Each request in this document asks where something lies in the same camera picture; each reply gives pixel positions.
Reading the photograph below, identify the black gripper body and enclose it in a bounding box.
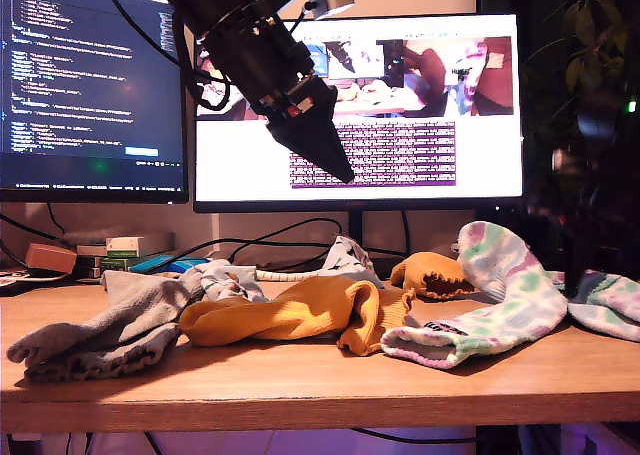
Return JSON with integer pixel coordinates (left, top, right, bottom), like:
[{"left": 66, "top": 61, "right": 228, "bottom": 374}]
[{"left": 223, "top": 41, "right": 340, "bottom": 127}]

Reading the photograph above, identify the pastel tie-dye sock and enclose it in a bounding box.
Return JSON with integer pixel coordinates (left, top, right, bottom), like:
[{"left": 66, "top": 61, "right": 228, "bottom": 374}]
[
  {"left": 549, "top": 269, "right": 640, "bottom": 344},
  {"left": 380, "top": 220, "right": 570, "bottom": 370}
]

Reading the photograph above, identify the pale toucan print sock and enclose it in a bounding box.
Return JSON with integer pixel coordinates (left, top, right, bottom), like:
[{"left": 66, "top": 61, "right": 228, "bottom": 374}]
[
  {"left": 319, "top": 234, "right": 386, "bottom": 289},
  {"left": 187, "top": 258, "right": 267, "bottom": 304}
]

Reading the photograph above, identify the mustard frilled sock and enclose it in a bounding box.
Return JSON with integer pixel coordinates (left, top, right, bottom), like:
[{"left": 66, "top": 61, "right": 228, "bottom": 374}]
[{"left": 389, "top": 252, "right": 476, "bottom": 301}]

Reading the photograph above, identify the bright yellow frilled sock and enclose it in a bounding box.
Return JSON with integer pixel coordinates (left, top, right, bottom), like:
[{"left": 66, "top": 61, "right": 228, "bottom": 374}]
[{"left": 178, "top": 274, "right": 416, "bottom": 357}]

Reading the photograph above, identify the grey frilled-cuff sock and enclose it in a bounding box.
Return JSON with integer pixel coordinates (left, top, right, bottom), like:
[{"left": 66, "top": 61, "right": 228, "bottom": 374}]
[
  {"left": 5, "top": 269, "right": 199, "bottom": 371},
  {"left": 27, "top": 319, "right": 169, "bottom": 382}
]

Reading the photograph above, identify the bright white computer monitor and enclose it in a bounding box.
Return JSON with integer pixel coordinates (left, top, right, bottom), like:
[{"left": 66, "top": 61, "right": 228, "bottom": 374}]
[{"left": 192, "top": 13, "right": 526, "bottom": 215}]

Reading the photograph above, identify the blue flat object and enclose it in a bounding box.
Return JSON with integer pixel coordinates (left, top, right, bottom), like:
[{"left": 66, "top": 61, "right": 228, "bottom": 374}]
[{"left": 128, "top": 254, "right": 211, "bottom": 276}]

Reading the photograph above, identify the dark code computer monitor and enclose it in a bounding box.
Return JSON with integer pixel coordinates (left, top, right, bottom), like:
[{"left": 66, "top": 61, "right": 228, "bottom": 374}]
[{"left": 0, "top": 0, "right": 190, "bottom": 206}]

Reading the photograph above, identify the white and green box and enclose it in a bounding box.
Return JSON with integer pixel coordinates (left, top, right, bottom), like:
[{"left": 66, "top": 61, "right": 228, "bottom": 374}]
[{"left": 105, "top": 236, "right": 146, "bottom": 260}]

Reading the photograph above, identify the black table leg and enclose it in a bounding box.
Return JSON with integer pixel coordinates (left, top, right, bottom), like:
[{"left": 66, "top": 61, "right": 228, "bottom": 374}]
[{"left": 474, "top": 424, "right": 520, "bottom": 455}]

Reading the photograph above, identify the small green box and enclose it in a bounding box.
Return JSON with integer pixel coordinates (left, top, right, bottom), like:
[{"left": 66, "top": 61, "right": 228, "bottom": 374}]
[{"left": 98, "top": 257, "right": 132, "bottom": 276}]

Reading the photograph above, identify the green leafy house plant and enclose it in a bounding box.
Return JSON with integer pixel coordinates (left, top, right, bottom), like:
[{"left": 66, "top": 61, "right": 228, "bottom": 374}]
[{"left": 519, "top": 0, "right": 640, "bottom": 259}]

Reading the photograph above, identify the small brown wooden box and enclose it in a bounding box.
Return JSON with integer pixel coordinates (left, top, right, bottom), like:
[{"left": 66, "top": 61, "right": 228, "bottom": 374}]
[{"left": 24, "top": 243, "right": 79, "bottom": 276}]

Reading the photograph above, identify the black desk cable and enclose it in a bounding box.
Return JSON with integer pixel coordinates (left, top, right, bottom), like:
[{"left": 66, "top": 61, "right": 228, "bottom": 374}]
[
  {"left": 227, "top": 218, "right": 346, "bottom": 271},
  {"left": 127, "top": 237, "right": 406, "bottom": 279}
]

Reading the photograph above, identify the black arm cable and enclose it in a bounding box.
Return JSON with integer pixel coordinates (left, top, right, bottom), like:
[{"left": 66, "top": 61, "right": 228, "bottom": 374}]
[{"left": 99, "top": 0, "right": 234, "bottom": 114}]

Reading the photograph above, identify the white braided usb cable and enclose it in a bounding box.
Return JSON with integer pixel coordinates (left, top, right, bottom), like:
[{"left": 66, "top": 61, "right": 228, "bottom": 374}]
[{"left": 254, "top": 268, "right": 326, "bottom": 283}]

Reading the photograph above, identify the black hanging cable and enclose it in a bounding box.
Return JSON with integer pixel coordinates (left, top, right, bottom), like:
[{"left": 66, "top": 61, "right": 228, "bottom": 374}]
[{"left": 349, "top": 427, "right": 479, "bottom": 446}]

